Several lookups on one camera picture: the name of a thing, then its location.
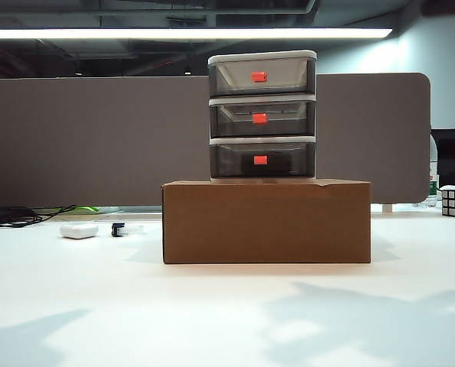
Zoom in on translucent grey drawer red handle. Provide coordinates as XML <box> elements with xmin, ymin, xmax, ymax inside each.
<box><xmin>209</xmin><ymin>59</ymin><xmax>316</xmax><ymax>95</ymax></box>
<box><xmin>210</xmin><ymin>101</ymin><xmax>316</xmax><ymax>138</ymax></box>
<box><xmin>210</xmin><ymin>143</ymin><xmax>316</xmax><ymax>177</ymax></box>

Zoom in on white plastic drawer cabinet frame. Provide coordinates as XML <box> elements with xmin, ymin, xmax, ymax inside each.
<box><xmin>207</xmin><ymin>50</ymin><xmax>318</xmax><ymax>183</ymax></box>

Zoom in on brown cardboard box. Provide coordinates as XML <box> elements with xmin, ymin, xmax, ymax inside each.
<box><xmin>161</xmin><ymin>178</ymin><xmax>372</xmax><ymax>265</ymax></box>

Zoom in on grey desk partition panel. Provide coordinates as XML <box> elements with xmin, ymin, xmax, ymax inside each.
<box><xmin>0</xmin><ymin>72</ymin><xmax>431</xmax><ymax>209</ymax></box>

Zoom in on small white earbud case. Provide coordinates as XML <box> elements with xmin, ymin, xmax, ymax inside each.
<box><xmin>58</xmin><ymin>223</ymin><xmax>99</xmax><ymax>240</ymax></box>

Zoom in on white ceiling light strip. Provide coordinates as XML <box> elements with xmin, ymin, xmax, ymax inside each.
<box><xmin>0</xmin><ymin>28</ymin><xmax>393</xmax><ymax>40</ymax></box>

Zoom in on black table cables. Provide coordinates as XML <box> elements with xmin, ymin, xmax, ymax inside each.
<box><xmin>0</xmin><ymin>205</ymin><xmax>77</xmax><ymax>229</ymax></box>

